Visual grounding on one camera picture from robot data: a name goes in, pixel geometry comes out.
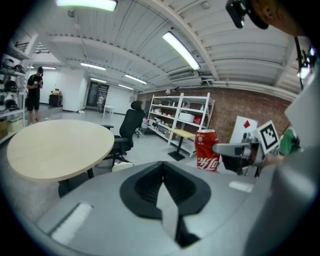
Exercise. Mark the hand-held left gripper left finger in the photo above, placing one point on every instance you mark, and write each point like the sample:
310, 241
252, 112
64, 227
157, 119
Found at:
105, 220

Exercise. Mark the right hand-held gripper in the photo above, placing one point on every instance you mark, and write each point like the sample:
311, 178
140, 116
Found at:
267, 137

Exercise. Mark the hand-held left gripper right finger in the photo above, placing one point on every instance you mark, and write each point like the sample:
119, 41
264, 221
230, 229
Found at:
220, 220

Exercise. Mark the red soda can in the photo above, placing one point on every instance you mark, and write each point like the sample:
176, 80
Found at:
203, 150

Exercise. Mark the white trash bin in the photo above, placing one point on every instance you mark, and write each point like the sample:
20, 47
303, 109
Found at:
122, 166

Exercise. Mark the person's right forearm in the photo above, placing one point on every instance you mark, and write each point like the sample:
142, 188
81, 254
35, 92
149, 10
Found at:
273, 160

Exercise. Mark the white sign with red diamond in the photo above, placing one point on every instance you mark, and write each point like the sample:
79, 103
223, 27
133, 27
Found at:
240, 130

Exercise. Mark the red box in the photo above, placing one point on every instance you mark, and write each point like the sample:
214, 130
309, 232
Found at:
197, 120

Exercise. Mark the small square yellow table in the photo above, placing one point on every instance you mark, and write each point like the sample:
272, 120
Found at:
182, 133

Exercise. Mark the white box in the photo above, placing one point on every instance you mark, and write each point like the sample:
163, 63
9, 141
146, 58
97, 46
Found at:
187, 117

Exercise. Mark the person's white shirt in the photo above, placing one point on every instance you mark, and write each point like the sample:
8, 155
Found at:
287, 200

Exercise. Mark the white shelf rack with sundries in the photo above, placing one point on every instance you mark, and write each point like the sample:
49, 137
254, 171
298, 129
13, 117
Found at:
179, 105

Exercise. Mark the round wooden table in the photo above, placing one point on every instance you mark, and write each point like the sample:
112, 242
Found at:
60, 145

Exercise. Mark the clear water jug red cap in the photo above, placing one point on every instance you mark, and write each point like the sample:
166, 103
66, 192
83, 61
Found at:
145, 123

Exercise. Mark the black office chair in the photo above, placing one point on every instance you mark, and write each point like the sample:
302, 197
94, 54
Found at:
130, 122

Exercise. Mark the white table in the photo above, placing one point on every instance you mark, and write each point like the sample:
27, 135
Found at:
108, 107

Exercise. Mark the ceiling strip light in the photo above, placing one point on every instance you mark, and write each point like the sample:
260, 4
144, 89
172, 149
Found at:
181, 50
93, 66
87, 4
136, 79
125, 87

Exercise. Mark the black cart with cardboard box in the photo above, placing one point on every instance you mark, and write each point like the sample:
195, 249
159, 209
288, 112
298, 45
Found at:
55, 100

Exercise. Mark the beige storage box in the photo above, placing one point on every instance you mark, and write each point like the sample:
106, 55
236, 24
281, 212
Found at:
15, 124

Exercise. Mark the brown cardboard box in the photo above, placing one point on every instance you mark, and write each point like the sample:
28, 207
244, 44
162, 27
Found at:
3, 130

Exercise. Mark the white shelf rack with helmets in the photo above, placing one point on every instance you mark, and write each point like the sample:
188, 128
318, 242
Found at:
25, 95

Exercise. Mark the person's head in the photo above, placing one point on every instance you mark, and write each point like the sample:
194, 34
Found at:
280, 15

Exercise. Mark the row of helmets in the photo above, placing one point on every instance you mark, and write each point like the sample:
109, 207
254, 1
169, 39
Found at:
11, 86

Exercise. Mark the black head camera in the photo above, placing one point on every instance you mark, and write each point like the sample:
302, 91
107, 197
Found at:
236, 12

